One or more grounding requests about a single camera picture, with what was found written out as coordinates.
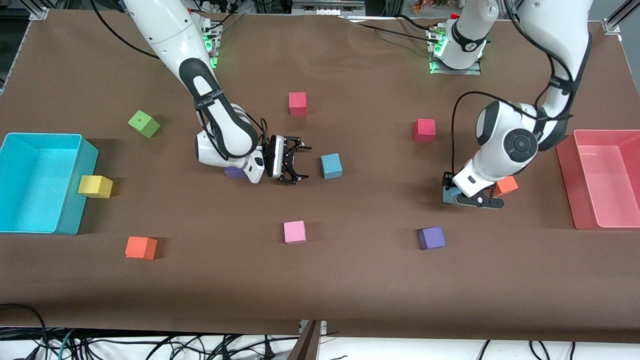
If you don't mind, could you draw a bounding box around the red foam block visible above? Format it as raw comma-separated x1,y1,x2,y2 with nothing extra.
412,118,437,144
288,91,309,117

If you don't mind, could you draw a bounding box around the pink foam block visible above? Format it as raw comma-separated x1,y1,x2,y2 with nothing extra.
283,220,308,245

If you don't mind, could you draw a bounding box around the orange foam block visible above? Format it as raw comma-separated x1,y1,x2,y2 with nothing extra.
494,175,520,198
124,235,159,261

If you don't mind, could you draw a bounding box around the brown table cover sheet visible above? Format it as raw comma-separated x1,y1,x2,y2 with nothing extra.
0,9,640,344

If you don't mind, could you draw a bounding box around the grey power strip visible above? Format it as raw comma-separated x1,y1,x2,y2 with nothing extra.
292,0,366,17

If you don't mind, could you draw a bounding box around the green foam block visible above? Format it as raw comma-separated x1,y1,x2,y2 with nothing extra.
127,109,162,139

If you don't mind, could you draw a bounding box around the pink plastic bin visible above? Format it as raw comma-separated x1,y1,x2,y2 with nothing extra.
556,129,640,231

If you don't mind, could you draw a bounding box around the dark metal bar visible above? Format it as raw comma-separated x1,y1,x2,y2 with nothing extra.
287,320,321,360

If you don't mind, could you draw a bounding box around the yellow foam block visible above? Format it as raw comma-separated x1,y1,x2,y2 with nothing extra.
77,174,114,200

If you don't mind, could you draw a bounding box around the cyan plastic bin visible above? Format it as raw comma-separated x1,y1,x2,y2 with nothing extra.
0,132,100,236

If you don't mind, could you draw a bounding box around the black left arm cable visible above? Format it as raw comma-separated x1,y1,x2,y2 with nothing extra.
451,0,581,177

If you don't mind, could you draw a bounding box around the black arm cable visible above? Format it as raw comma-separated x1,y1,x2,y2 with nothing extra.
451,0,581,177
90,0,274,151

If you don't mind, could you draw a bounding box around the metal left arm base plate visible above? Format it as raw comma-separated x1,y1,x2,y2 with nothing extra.
428,25,484,76

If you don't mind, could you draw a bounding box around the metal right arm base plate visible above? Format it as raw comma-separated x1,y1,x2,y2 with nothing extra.
199,22,221,70

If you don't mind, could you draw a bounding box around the black cable on table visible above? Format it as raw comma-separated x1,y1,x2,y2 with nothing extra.
345,14,437,42

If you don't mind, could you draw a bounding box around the white metal bracket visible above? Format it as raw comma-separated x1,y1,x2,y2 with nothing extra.
298,319,329,335

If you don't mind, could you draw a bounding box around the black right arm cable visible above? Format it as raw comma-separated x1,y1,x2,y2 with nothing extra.
90,0,274,151

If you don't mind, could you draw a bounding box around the teal floor cable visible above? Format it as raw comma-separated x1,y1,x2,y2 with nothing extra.
47,328,79,360

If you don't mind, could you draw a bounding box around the black looped floor cable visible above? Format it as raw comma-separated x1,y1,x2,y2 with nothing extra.
0,303,49,360

